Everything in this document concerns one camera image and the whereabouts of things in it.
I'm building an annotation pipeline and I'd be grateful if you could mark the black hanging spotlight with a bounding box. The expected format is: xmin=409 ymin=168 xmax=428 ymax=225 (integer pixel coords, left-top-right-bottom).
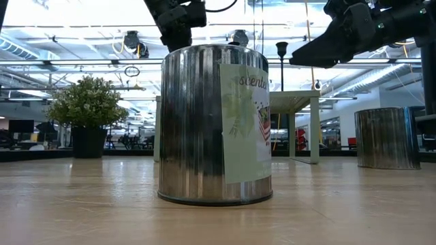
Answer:
xmin=232 ymin=29 xmax=250 ymax=47
xmin=123 ymin=30 xmax=150 ymax=59

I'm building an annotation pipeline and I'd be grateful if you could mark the black candle stick holder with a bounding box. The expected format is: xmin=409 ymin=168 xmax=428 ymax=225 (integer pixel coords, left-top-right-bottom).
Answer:
xmin=275 ymin=41 xmax=289 ymax=92

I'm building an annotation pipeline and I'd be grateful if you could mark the red background object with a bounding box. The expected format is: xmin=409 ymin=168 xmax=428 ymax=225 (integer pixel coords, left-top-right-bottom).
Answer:
xmin=295 ymin=128 xmax=308 ymax=151

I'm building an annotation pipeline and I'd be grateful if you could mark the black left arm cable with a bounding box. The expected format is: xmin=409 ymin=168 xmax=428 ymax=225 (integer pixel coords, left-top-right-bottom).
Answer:
xmin=203 ymin=0 xmax=239 ymax=14

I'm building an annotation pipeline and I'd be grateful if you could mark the dark background monitor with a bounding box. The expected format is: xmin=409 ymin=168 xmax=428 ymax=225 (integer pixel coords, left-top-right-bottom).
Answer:
xmin=8 ymin=119 xmax=35 ymax=134

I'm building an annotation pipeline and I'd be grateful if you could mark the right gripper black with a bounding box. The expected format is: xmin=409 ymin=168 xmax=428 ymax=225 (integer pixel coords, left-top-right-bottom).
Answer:
xmin=289 ymin=0 xmax=379 ymax=69

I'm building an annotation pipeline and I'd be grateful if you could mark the green shrub in black pot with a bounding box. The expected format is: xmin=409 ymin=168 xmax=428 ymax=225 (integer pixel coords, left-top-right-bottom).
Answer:
xmin=46 ymin=75 xmax=129 ymax=159

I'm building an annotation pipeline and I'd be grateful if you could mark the ribbed metal candle tin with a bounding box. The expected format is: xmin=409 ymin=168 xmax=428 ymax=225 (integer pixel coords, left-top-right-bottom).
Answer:
xmin=157 ymin=43 xmax=274 ymax=207
xmin=354 ymin=106 xmax=422 ymax=171

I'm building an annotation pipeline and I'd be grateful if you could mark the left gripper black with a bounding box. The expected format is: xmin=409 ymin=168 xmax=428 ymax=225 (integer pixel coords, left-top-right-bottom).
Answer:
xmin=157 ymin=1 xmax=207 ymax=52

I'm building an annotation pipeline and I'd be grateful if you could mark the black hanging ring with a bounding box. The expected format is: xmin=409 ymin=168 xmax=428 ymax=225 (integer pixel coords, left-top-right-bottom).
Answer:
xmin=123 ymin=65 xmax=141 ymax=78

